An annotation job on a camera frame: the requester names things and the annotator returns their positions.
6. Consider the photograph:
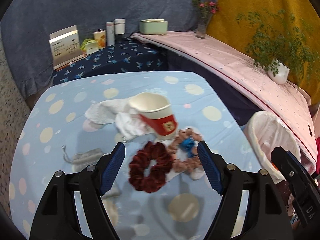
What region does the white cloth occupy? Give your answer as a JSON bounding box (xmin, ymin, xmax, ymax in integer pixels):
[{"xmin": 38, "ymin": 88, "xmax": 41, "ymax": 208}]
[{"xmin": 85, "ymin": 99, "xmax": 132, "ymax": 126}]

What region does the blue scrunchie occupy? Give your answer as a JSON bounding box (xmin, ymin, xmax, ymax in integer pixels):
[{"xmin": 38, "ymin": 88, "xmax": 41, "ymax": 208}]
[{"xmin": 180, "ymin": 137, "xmax": 199, "ymax": 158}]

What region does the pink speckled cloth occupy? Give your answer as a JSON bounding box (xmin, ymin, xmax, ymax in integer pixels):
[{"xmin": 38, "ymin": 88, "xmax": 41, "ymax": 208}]
[{"xmin": 131, "ymin": 31, "xmax": 318, "ymax": 160}]

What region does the bin with white bag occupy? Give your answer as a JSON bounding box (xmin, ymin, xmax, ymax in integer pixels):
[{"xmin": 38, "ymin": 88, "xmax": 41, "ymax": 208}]
[{"xmin": 246, "ymin": 110, "xmax": 302, "ymax": 184}]

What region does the green snack packet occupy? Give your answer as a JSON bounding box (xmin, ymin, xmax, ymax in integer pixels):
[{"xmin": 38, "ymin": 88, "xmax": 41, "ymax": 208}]
[{"xmin": 80, "ymin": 38, "xmax": 98, "ymax": 55}]

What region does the dark red velvet scrunchie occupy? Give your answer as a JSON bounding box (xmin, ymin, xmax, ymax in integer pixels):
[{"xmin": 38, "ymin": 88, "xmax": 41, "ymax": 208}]
[{"xmin": 129, "ymin": 141, "xmax": 174, "ymax": 193}]

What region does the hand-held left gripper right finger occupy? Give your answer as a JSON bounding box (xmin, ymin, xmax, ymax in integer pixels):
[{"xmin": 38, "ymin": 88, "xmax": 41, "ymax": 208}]
[{"xmin": 197, "ymin": 140, "xmax": 293, "ymax": 240}]

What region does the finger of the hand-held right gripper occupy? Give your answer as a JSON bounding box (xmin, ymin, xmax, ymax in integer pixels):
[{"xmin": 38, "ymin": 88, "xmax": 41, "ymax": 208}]
[{"xmin": 271, "ymin": 146, "xmax": 307, "ymax": 184}]

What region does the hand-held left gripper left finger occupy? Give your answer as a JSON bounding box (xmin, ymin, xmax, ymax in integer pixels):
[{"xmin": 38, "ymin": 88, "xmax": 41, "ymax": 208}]
[{"xmin": 29, "ymin": 142, "xmax": 125, "ymax": 240}]

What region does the tall white pink bottle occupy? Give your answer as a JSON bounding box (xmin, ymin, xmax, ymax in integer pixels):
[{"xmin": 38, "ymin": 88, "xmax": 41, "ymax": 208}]
[{"xmin": 105, "ymin": 22, "xmax": 115, "ymax": 46}]

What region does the dark purple cloth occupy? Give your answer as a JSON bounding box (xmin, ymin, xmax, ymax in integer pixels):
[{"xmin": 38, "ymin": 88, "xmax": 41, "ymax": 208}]
[{"xmin": 167, "ymin": 47, "xmax": 264, "ymax": 128}]

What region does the white printed box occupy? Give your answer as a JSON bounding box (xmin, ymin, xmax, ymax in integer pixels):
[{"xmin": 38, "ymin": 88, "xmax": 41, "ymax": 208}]
[{"xmin": 49, "ymin": 25, "xmax": 85, "ymax": 70}]

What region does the dark blue patterned cloth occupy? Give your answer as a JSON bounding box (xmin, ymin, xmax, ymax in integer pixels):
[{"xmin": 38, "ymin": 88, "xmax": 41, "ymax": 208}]
[{"xmin": 51, "ymin": 39, "xmax": 169, "ymax": 85}]

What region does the blue backdrop cloth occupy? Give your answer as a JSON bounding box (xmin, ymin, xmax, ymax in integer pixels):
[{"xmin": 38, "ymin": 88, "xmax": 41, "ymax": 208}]
[{"xmin": 0, "ymin": 0, "xmax": 220, "ymax": 98}]

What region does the orange printed tin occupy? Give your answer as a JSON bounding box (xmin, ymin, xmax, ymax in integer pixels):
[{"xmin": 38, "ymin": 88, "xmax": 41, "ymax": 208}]
[{"xmin": 94, "ymin": 29, "xmax": 107, "ymax": 49}]

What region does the white tissue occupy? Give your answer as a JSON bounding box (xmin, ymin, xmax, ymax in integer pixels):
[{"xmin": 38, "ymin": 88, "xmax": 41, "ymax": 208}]
[{"xmin": 115, "ymin": 112, "xmax": 160, "ymax": 141}]

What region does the pale green tissue box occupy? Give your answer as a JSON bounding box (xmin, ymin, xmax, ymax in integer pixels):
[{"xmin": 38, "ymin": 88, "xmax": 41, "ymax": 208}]
[{"xmin": 139, "ymin": 18, "xmax": 168, "ymax": 35}]

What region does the light blue dotted tablecloth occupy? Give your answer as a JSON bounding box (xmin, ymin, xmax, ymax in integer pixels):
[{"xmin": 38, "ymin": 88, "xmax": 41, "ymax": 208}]
[{"xmin": 9, "ymin": 71, "xmax": 263, "ymax": 240}]

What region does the green plant in white pot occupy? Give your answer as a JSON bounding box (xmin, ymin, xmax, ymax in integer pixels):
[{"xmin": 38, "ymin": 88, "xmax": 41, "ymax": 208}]
[{"xmin": 236, "ymin": 9, "xmax": 318, "ymax": 85}]

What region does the short white canister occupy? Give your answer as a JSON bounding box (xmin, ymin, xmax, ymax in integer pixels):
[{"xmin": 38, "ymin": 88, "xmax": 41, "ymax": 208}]
[{"xmin": 114, "ymin": 19, "xmax": 126, "ymax": 35}]

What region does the red white paper cup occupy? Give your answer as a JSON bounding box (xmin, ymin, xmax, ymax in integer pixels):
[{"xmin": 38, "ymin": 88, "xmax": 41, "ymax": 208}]
[{"xmin": 128, "ymin": 92, "xmax": 177, "ymax": 140}]

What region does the pink brown scrunchie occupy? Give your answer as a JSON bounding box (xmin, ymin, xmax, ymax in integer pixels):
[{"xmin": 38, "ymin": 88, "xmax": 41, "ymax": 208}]
[{"xmin": 168, "ymin": 128, "xmax": 204, "ymax": 174}]

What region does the glass vase with pink flowers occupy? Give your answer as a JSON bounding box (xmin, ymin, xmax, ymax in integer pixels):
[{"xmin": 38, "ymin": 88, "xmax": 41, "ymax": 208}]
[{"xmin": 191, "ymin": 0, "xmax": 220, "ymax": 39}]

